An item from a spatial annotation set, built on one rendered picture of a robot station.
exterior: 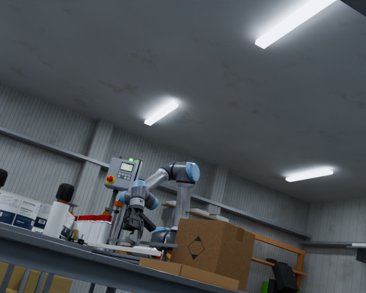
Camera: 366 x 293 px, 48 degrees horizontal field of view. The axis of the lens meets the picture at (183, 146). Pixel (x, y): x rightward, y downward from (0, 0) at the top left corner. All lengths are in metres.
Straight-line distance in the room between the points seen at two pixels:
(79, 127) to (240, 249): 6.67
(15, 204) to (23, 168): 5.90
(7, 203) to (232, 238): 1.10
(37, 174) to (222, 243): 6.44
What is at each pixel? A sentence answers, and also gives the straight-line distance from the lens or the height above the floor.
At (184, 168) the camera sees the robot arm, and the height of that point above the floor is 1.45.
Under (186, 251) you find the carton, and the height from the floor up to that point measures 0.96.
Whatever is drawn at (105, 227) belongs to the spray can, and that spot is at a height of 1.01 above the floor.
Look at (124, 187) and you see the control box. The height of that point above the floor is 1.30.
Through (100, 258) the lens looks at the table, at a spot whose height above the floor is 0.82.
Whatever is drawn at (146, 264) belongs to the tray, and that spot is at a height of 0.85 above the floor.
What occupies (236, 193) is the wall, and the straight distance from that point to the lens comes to 9.51.
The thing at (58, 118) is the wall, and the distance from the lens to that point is 8.32.
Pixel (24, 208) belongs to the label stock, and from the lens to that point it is 2.16.
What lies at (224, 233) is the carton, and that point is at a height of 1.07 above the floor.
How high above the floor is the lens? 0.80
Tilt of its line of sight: 19 degrees up
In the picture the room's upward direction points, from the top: 14 degrees clockwise
